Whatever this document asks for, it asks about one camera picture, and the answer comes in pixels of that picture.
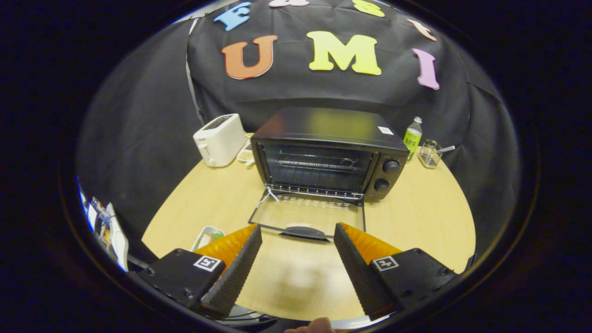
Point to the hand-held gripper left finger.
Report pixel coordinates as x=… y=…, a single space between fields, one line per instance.
x=236 y=273

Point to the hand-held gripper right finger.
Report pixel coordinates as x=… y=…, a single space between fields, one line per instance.
x=360 y=273

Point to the black toaster oven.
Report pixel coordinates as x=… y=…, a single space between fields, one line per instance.
x=323 y=125

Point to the white pop-up toaster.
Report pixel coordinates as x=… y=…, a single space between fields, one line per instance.
x=219 y=138

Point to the white rectangular tray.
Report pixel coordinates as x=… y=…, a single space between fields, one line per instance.
x=202 y=237

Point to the small snack plate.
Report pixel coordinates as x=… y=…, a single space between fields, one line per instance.
x=245 y=154

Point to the white flat clutter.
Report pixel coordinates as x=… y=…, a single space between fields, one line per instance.
x=115 y=236

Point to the clear glass cup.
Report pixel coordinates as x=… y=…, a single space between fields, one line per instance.
x=430 y=155

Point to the green label plastic bottle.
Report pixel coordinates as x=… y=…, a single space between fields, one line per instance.
x=412 y=138

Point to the metal spoon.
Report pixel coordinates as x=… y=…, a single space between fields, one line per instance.
x=447 y=148

